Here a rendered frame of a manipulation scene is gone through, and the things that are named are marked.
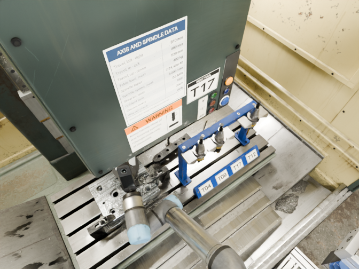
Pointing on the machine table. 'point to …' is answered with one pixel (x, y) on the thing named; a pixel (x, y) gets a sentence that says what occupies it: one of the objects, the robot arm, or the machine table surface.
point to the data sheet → (149, 70)
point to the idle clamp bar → (169, 150)
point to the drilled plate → (119, 193)
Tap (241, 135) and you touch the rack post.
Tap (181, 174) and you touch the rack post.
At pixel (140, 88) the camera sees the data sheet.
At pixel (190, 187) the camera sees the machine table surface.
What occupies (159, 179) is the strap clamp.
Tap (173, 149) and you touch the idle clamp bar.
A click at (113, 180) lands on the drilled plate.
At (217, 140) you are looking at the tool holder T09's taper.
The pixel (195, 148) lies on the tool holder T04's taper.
